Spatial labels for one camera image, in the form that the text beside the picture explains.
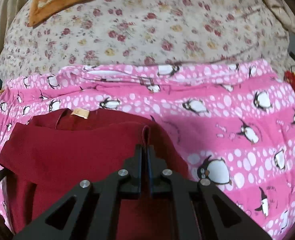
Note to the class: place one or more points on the pink penguin blanket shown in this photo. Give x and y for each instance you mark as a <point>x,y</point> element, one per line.
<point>236,122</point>

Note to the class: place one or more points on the floral quilt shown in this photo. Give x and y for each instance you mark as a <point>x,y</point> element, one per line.
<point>147,32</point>

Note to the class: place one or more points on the dark red garment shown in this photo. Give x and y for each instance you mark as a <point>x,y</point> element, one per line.
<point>53,153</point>

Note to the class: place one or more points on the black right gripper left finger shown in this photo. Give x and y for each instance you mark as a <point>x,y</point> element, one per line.
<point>91,209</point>

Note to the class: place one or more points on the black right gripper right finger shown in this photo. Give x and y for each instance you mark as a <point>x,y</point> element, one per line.
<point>199,211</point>

